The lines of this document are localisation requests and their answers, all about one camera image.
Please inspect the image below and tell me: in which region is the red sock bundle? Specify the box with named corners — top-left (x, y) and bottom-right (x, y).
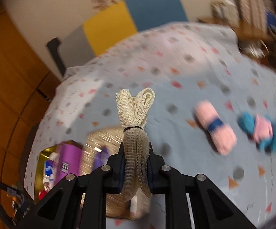
top-left (38, 190), bottom-right (47, 200)

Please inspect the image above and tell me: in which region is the patterned white tablecloth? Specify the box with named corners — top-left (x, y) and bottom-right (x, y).
top-left (24, 23), bottom-right (276, 228)

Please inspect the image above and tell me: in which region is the pink yarn roll blue band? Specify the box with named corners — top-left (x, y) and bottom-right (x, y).
top-left (195, 100), bottom-right (237, 156)

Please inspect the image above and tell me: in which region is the colourful padded headboard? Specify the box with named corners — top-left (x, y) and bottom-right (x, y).
top-left (46, 0), bottom-right (188, 75)

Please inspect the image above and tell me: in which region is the purple box lid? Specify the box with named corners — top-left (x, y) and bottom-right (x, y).
top-left (54, 141), bottom-right (83, 185)

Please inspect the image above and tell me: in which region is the gold metal tin box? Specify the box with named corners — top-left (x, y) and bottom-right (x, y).
top-left (34, 143), bottom-right (61, 203)

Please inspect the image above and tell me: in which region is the white basket with handle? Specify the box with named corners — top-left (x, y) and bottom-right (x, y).
top-left (239, 39), bottom-right (270, 59)

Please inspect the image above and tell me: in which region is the beige mesh cloth bundle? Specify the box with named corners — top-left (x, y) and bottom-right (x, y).
top-left (116, 87), bottom-right (155, 201)

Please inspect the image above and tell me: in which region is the green glass side table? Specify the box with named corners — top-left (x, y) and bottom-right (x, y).
top-left (0, 181), bottom-right (30, 228)

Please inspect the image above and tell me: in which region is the blue plush toy pink shirt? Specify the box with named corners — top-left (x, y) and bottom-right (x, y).
top-left (237, 112), bottom-right (276, 152)

